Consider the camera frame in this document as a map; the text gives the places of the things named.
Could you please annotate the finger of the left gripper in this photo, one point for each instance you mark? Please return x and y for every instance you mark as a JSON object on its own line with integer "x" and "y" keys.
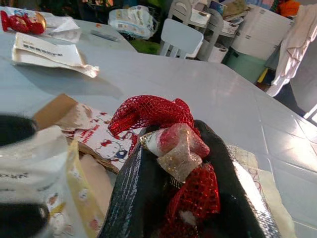
{"x": 15, "y": 130}
{"x": 19, "y": 223}

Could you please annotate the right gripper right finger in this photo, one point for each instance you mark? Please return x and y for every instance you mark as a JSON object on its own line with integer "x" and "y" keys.
{"x": 223, "y": 161}

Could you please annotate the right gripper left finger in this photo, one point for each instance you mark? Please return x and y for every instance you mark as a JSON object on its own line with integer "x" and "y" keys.
{"x": 148, "y": 198}

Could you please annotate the yellow white cartoon wrapper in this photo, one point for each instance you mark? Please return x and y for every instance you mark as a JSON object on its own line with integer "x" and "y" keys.
{"x": 74, "y": 186}

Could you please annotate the red white cartoon carton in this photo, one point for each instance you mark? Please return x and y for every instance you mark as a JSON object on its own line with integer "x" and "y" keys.
{"x": 104, "y": 138}

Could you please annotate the red mesh ribbon bundle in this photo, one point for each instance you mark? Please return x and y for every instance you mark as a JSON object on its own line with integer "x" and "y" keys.
{"x": 148, "y": 109}

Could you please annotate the green storage bin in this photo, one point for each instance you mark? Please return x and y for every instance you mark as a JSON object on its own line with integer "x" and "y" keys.
{"x": 242, "y": 67}

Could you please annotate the white printed paper receipt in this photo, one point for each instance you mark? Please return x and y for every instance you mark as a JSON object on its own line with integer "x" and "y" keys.
{"x": 49, "y": 54}

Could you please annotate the large pale grey plastic table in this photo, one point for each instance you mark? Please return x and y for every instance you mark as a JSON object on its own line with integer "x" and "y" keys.
{"x": 185, "y": 81}

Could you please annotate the red snack packet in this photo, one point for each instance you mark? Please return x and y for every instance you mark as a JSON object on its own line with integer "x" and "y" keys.
{"x": 22, "y": 23}

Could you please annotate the small white plastic table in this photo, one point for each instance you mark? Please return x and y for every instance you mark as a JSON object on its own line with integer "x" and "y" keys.
{"x": 99, "y": 44}

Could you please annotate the grey remote control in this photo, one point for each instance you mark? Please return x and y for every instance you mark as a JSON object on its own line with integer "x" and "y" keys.
{"x": 104, "y": 34}

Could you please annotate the white hanging cloth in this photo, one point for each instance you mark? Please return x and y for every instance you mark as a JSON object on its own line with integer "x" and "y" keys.
{"x": 294, "y": 49}

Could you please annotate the pale blue plastic child chair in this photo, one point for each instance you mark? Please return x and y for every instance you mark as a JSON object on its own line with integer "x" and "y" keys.
{"x": 180, "y": 34}

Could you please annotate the white ribbed storage box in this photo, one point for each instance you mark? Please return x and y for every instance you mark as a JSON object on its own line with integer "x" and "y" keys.
{"x": 260, "y": 32}

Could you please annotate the white shelf rack with baskets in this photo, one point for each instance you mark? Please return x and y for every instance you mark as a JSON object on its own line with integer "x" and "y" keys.
{"x": 215, "y": 24}

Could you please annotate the white plastic diaper pack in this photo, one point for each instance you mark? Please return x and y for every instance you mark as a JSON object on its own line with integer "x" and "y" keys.
{"x": 133, "y": 21}

